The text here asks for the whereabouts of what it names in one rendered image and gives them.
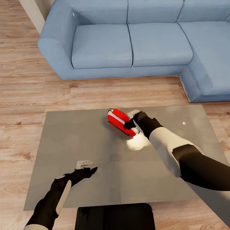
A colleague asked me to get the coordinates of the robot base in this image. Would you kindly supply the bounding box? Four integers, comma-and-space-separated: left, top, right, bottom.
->
75, 203, 155, 230

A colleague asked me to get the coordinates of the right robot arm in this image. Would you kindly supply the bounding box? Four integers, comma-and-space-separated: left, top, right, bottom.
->
123, 110, 230, 228

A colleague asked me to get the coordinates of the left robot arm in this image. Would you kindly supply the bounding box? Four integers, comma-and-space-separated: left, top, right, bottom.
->
23, 160, 98, 230

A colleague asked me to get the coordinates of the radio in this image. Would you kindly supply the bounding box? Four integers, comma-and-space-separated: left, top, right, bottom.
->
108, 109, 140, 137

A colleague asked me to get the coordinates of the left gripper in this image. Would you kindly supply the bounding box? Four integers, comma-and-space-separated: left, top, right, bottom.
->
74, 167, 98, 182

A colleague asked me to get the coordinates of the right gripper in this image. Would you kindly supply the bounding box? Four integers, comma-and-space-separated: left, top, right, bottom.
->
123, 119, 135, 130

